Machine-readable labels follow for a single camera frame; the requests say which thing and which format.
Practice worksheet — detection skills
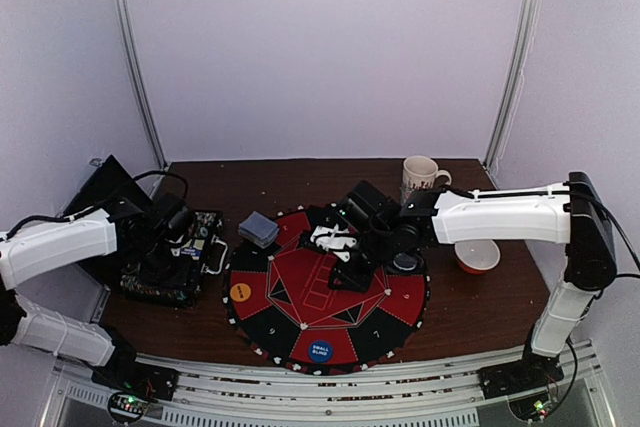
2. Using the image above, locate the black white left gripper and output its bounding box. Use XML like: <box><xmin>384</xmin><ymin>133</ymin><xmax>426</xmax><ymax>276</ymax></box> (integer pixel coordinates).
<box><xmin>130</xmin><ymin>237</ymin><xmax>198</xmax><ymax>292</ymax></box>

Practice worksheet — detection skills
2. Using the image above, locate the black dealer button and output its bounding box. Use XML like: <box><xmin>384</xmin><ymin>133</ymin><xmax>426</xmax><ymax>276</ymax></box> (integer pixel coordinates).
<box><xmin>392</xmin><ymin>253</ymin><xmax>419</xmax><ymax>273</ymax></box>

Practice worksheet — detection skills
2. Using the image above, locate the orange big blind button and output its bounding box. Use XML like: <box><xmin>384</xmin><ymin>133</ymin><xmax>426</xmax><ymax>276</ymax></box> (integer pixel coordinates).
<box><xmin>230</xmin><ymin>283</ymin><xmax>252</xmax><ymax>303</ymax></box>

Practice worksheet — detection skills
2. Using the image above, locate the blue small blind button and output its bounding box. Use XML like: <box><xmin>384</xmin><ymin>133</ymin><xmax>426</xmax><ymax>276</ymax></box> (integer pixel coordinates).
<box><xmin>307</xmin><ymin>339</ymin><xmax>334</xmax><ymax>364</ymax></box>

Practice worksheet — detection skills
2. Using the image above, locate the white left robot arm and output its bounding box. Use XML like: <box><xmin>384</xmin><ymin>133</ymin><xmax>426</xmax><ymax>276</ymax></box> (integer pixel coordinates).
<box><xmin>1</xmin><ymin>194</ymin><xmax>194</xmax><ymax>391</ymax></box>

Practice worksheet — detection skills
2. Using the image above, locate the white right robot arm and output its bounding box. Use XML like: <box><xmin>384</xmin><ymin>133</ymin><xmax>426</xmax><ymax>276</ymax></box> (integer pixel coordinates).
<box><xmin>300</xmin><ymin>171</ymin><xmax>618</xmax><ymax>389</ymax></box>

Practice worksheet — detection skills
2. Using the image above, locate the Texas Hold'em card box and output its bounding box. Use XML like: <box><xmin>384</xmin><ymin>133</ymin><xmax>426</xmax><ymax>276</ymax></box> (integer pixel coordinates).
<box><xmin>170</xmin><ymin>237</ymin><xmax>205</xmax><ymax>261</ymax></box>

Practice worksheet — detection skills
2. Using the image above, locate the black poker chip case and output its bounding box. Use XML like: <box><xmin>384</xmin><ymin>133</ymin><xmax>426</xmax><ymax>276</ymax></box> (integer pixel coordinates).
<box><xmin>64</xmin><ymin>156</ymin><xmax>226</xmax><ymax>308</ymax></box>

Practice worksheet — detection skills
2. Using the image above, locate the cream patterned ceramic mug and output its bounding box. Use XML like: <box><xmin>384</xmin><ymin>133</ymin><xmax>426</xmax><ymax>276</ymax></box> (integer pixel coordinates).
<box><xmin>400</xmin><ymin>155</ymin><xmax>452</xmax><ymax>205</ymax></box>

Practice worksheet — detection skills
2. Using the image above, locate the blue backed card deck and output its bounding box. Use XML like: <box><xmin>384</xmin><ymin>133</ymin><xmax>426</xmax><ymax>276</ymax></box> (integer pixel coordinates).
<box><xmin>238</xmin><ymin>211</ymin><xmax>279</xmax><ymax>248</ymax></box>

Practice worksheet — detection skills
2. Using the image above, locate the round red black poker mat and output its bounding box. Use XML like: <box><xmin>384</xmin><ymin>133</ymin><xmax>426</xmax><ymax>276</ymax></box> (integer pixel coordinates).
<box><xmin>222</xmin><ymin>204</ymin><xmax>431</xmax><ymax>375</ymax></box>

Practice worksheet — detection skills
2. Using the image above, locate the white orange bowl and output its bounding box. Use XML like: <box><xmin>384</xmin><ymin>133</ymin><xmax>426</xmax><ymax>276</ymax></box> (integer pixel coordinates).
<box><xmin>454</xmin><ymin>240</ymin><xmax>501</xmax><ymax>275</ymax></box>

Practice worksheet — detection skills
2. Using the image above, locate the chrome case handle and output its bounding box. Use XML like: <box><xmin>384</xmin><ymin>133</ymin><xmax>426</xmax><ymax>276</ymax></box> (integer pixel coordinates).
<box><xmin>201</xmin><ymin>236</ymin><xmax>229</xmax><ymax>276</ymax></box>

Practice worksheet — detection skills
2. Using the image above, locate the right aluminium frame post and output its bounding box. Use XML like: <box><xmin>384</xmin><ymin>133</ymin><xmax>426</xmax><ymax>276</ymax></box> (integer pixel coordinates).
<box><xmin>484</xmin><ymin>0</ymin><xmax>540</xmax><ymax>175</ymax></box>

